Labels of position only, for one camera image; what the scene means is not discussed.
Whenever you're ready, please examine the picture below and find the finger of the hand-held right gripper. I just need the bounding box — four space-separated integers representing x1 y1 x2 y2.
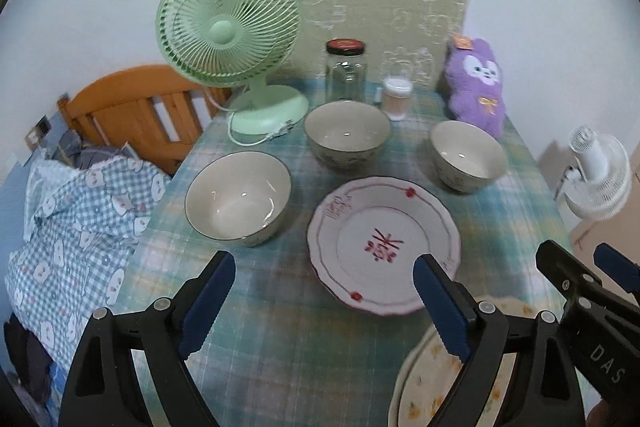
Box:
594 243 640 304
535 240 603 308

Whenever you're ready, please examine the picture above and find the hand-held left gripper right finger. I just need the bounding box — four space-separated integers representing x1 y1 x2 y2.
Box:
413 253 586 427

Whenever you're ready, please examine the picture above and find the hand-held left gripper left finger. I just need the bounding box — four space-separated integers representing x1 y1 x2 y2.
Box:
59 250 237 427

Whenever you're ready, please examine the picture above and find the cream plate with yellow flowers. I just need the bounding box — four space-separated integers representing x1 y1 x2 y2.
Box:
389 294 532 427

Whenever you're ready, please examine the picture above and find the white plate with red pattern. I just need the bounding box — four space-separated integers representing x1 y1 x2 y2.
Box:
306 176 461 315

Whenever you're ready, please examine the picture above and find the large cream ceramic bowl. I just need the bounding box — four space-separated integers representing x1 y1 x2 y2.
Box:
185 152 292 249

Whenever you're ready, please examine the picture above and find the small cream ceramic bowl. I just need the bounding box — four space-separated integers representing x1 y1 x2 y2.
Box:
430 121 508 194

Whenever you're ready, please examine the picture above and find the white fan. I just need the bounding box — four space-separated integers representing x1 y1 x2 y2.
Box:
554 125 631 222

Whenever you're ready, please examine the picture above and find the blue checked blanket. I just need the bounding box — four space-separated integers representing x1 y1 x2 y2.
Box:
5 155 172 378

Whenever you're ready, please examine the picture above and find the dark cloth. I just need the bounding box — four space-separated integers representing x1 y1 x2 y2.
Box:
2 312 55 408

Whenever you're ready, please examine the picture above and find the purple plush toy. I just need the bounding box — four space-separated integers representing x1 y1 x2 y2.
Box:
444 34 507 138

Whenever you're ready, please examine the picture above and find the cotton swab container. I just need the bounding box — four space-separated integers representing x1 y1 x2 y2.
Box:
381 78 415 122

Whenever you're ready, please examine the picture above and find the glass jar with dark lid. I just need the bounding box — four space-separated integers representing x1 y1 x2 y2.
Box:
325 38 369 106

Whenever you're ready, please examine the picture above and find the green desk fan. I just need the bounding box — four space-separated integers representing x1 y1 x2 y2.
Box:
157 0 310 146

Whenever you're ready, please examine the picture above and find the green fan cable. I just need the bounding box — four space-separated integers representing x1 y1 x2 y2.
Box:
202 84 297 148

